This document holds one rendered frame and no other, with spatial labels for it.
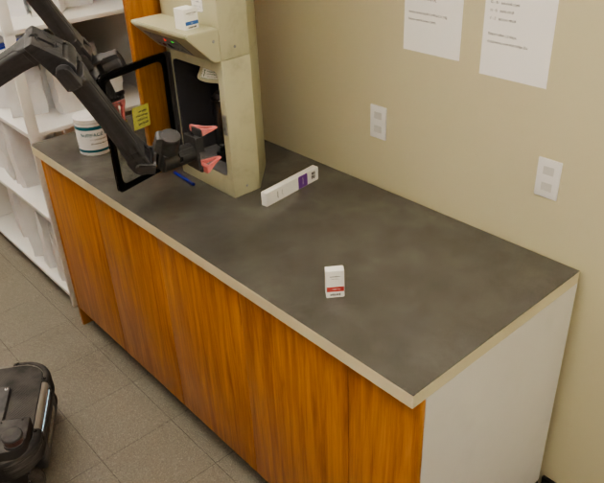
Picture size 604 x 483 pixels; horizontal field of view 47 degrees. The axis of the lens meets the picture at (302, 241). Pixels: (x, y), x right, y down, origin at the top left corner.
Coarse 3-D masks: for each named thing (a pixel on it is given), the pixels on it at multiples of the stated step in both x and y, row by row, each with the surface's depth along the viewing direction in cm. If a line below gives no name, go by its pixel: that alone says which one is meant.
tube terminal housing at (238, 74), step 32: (160, 0) 224; (224, 0) 204; (224, 32) 208; (224, 64) 212; (256, 64) 233; (224, 96) 217; (256, 96) 232; (256, 128) 232; (256, 160) 235; (224, 192) 239
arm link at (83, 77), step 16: (64, 64) 163; (80, 64) 171; (64, 80) 165; (80, 80) 167; (80, 96) 173; (96, 96) 174; (96, 112) 178; (112, 112) 180; (112, 128) 183; (128, 128) 187; (128, 144) 188; (144, 144) 195; (128, 160) 192; (144, 160) 193
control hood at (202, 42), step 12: (144, 24) 215; (156, 24) 213; (168, 24) 213; (168, 36) 210; (180, 36) 202; (192, 36) 201; (204, 36) 204; (216, 36) 206; (192, 48) 207; (204, 48) 205; (216, 48) 208; (216, 60) 209
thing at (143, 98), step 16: (128, 64) 219; (160, 64) 231; (96, 80) 211; (112, 80) 215; (128, 80) 221; (144, 80) 227; (160, 80) 233; (112, 96) 217; (128, 96) 223; (144, 96) 228; (160, 96) 235; (128, 112) 224; (144, 112) 230; (160, 112) 237; (144, 128) 232; (160, 128) 239; (112, 160) 224; (128, 176) 232
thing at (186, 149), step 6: (186, 132) 203; (186, 138) 202; (192, 138) 200; (186, 144) 201; (192, 144) 201; (180, 150) 199; (186, 150) 200; (192, 150) 201; (180, 156) 198; (186, 156) 200; (192, 156) 201; (198, 156) 202; (180, 162) 199; (186, 162) 201; (192, 162) 205; (198, 162) 203; (198, 168) 204
